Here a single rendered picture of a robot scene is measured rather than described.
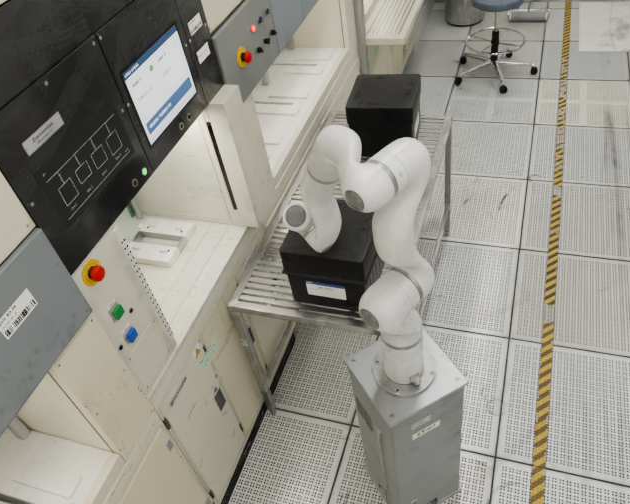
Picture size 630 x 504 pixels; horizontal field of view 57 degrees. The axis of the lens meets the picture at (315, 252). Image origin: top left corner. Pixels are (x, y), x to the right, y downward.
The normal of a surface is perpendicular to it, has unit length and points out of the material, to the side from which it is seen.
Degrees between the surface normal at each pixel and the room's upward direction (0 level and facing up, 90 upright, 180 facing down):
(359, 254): 0
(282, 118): 0
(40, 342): 90
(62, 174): 90
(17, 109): 90
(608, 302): 0
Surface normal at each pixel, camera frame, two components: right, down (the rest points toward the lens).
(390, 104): -0.14, -0.71
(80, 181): 0.94, 0.12
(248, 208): -0.31, 0.70
